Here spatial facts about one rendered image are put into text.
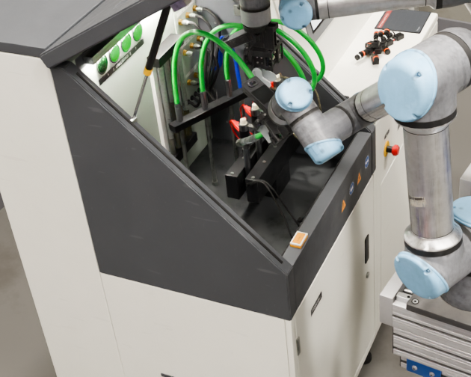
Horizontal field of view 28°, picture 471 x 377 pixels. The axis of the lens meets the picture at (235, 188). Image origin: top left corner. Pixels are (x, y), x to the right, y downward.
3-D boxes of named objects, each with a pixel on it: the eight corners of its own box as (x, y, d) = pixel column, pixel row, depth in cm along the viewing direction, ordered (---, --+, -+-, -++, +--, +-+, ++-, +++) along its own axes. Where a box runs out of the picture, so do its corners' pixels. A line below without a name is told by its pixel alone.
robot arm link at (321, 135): (362, 137, 204) (335, 95, 205) (326, 159, 199) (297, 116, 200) (345, 149, 211) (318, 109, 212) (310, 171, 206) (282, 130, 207)
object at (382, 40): (384, 69, 300) (384, 54, 297) (352, 65, 304) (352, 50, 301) (404, 37, 316) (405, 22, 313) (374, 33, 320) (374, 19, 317)
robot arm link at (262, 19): (235, 11, 230) (248, -3, 235) (236, 28, 232) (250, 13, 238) (262, 14, 227) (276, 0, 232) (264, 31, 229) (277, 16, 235)
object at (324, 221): (296, 311, 243) (293, 265, 234) (281, 307, 245) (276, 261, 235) (371, 176, 287) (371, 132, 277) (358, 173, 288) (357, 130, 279)
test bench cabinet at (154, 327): (306, 506, 287) (290, 322, 240) (142, 451, 310) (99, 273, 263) (377, 347, 337) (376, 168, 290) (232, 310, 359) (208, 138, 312)
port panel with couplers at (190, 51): (195, 102, 282) (182, 7, 263) (185, 100, 283) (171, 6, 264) (214, 80, 291) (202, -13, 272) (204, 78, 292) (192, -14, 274)
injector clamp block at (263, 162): (261, 223, 267) (256, 180, 258) (229, 216, 271) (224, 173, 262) (305, 157, 291) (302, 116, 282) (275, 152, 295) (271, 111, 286)
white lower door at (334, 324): (309, 479, 283) (296, 317, 242) (302, 477, 284) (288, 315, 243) (376, 332, 328) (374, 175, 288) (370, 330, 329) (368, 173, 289)
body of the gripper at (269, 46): (272, 74, 236) (269, 31, 229) (241, 69, 239) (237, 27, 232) (284, 60, 241) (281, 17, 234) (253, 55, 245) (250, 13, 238)
